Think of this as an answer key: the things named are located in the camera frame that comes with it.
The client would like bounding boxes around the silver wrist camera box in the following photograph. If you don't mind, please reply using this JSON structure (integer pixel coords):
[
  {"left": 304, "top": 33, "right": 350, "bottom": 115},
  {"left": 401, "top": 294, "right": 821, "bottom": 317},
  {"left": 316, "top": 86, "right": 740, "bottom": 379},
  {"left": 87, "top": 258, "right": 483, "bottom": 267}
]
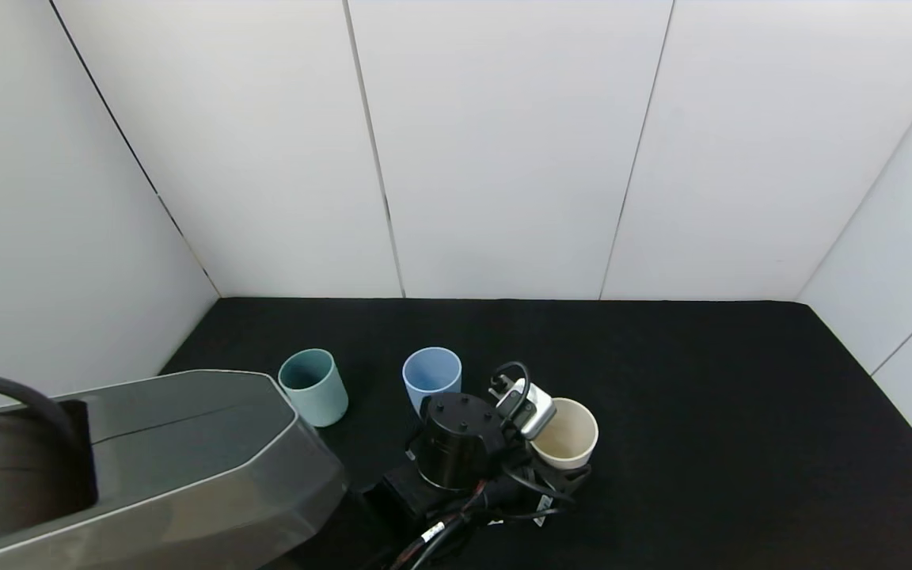
[{"left": 489, "top": 377, "right": 557, "bottom": 441}]

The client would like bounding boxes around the cream plastic cup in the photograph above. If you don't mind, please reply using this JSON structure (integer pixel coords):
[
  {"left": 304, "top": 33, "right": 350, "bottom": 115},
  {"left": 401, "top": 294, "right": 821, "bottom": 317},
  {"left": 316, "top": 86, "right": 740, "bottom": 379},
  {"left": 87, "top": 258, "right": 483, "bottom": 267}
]
[{"left": 530, "top": 397, "right": 600, "bottom": 471}]

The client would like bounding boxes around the black camera cable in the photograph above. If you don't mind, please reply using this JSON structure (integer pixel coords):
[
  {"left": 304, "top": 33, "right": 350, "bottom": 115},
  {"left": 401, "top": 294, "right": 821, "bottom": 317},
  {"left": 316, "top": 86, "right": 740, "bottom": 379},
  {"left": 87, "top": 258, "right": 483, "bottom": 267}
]
[{"left": 389, "top": 361, "right": 577, "bottom": 570}]

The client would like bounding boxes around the light blue plastic cup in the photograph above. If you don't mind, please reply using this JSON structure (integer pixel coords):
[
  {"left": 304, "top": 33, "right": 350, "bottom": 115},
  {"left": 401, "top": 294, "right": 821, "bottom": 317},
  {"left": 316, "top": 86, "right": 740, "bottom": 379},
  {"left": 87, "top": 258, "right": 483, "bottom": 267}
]
[{"left": 402, "top": 347, "right": 463, "bottom": 417}]

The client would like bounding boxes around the teal plastic cup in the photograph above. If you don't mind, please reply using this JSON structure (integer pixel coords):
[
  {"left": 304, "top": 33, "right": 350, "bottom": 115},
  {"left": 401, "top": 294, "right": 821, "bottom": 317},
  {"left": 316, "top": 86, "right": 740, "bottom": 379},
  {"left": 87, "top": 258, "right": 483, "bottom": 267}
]
[{"left": 278, "top": 348, "right": 349, "bottom": 428}]

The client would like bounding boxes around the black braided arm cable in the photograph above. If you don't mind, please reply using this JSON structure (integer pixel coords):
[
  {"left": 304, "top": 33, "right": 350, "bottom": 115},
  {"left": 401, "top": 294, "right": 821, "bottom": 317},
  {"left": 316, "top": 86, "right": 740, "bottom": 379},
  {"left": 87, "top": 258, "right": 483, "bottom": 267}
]
[{"left": 0, "top": 371, "right": 82, "bottom": 446}]

